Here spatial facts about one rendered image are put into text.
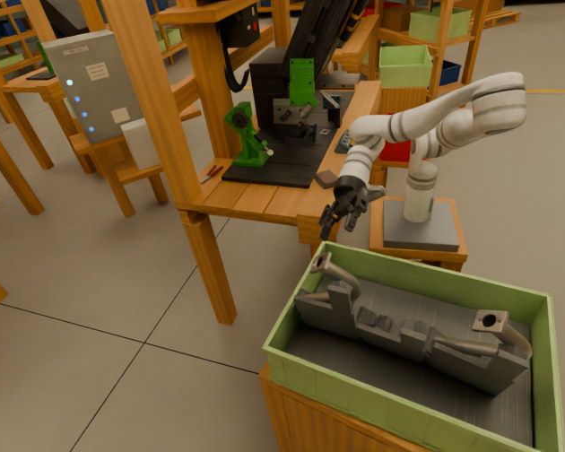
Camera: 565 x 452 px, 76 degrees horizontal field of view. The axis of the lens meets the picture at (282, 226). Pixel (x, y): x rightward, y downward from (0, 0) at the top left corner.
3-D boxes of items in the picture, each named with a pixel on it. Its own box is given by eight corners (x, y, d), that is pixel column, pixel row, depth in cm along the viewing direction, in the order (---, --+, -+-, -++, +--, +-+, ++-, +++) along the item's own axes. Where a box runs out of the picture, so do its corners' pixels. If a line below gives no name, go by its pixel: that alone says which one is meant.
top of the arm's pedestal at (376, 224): (452, 206, 145) (454, 198, 142) (465, 263, 121) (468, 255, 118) (370, 203, 152) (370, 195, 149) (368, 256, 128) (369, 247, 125)
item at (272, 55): (304, 108, 216) (300, 46, 194) (289, 129, 194) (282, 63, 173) (275, 107, 222) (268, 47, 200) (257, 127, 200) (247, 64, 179)
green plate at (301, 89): (316, 104, 179) (317, 58, 170) (312, 106, 171) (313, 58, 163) (295, 104, 182) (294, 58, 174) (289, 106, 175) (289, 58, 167)
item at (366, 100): (380, 102, 248) (382, 80, 239) (333, 248, 141) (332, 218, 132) (360, 101, 252) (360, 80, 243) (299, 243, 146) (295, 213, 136)
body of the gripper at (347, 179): (329, 180, 90) (318, 211, 86) (352, 168, 83) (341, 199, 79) (351, 196, 93) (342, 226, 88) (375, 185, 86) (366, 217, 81)
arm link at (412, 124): (386, 105, 85) (389, 141, 86) (515, 63, 65) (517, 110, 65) (406, 108, 91) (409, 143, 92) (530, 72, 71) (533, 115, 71)
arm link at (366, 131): (350, 116, 97) (395, 100, 86) (367, 138, 101) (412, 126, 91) (341, 134, 94) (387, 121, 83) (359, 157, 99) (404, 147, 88)
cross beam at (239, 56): (274, 39, 235) (273, 24, 229) (164, 125, 142) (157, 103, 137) (267, 40, 236) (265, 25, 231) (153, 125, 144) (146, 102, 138)
